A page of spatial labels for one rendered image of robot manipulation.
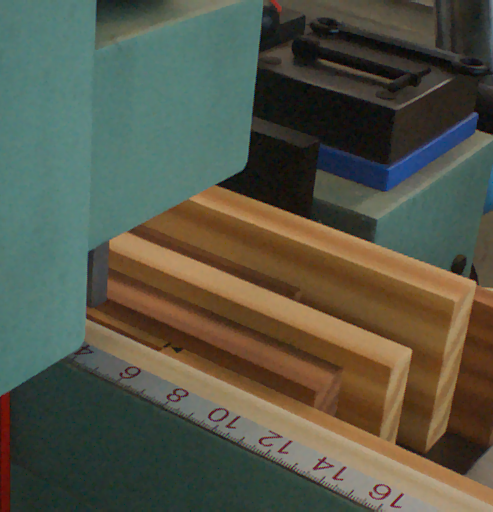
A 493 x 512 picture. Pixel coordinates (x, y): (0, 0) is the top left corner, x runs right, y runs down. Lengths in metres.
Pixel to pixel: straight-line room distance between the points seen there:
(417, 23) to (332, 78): 3.30
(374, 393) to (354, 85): 0.17
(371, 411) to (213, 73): 0.14
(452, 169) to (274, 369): 0.19
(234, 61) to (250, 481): 0.15
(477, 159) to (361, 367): 0.21
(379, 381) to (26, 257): 0.17
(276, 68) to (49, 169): 0.28
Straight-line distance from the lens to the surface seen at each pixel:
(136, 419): 0.41
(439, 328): 0.46
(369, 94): 0.55
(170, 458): 0.40
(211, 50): 0.41
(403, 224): 0.55
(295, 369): 0.44
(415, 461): 0.42
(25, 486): 0.46
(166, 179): 0.41
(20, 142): 0.29
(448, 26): 0.93
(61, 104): 0.30
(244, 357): 0.44
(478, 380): 0.48
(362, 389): 0.44
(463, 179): 0.61
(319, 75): 0.57
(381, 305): 0.47
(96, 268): 0.45
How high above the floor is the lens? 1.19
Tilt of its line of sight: 28 degrees down
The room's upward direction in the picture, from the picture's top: 6 degrees clockwise
